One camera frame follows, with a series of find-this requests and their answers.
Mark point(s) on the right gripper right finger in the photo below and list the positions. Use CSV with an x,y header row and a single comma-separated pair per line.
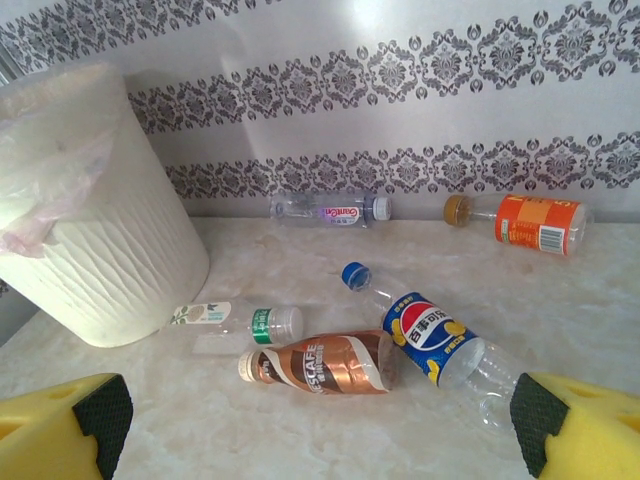
x,y
590,435

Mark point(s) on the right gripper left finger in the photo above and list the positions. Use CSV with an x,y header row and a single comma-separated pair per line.
x,y
45,435

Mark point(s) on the Pepsi bottle blue cap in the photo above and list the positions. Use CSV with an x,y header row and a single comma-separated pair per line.
x,y
425,330

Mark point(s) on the orange label bottle brown cap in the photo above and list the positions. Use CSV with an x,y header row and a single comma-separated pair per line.
x,y
530,225

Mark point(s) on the cream ribbed waste bin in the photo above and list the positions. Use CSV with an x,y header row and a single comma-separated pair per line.
x,y
125,250

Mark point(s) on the translucent pink bin liner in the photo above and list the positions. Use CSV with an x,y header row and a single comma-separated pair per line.
x,y
40,165

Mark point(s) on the flower label bottle green band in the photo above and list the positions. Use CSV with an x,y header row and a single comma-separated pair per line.
x,y
200,313

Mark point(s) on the brown Nescafe coffee bottle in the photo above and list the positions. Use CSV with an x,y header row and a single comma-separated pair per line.
x,y
325,365

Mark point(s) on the clear bottle purple white label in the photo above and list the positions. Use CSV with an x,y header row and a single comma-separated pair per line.
x,y
330,212

